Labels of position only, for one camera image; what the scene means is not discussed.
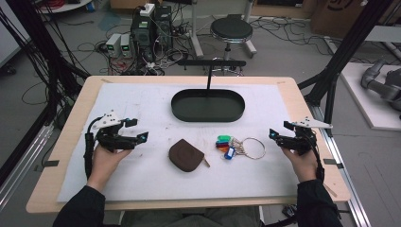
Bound white power adapter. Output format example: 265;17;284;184
139;3;156;18

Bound black oval tray with stand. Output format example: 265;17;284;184
170;59;247;124

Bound cardboard box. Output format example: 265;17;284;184
309;0;368;40

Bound aluminium rail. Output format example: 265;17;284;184
0;122;55;211
307;103;373;227

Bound black frame post with cables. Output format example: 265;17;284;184
0;0;91;127

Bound right hand-held gripper cable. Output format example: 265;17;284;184
310;133;326;183

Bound brown zip pouch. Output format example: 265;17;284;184
167;138;211;173

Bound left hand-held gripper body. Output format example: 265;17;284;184
91;110;141;154

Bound person's legs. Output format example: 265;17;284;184
120;205;262;227

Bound tangle of floor cables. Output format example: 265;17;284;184
75;18;197;77

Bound grey bench power supply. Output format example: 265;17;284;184
105;32;123;59
119;33;133;59

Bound hand-held gripper cable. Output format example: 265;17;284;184
310;133;326;183
82;116;103;180

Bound black computer tower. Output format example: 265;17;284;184
130;12;156;62
153;5;174;49

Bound white table leg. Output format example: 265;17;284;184
188;0;205;60

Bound black tape strip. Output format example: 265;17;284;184
33;159;61;173
323;158;345;170

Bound person's right hand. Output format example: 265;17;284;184
281;147;320;184

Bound white floor platform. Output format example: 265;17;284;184
340;61;401;132

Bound white foam mat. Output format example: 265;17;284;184
56;82;301;203

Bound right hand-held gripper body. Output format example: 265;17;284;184
275;116;334;156

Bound black round stool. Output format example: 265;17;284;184
209;13;254;61

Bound left hand-held gripper cable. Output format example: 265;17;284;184
82;116;103;180

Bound key ring with coloured tags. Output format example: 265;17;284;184
215;134;267;161

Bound person's left hand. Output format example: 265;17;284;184
86;145;133;193

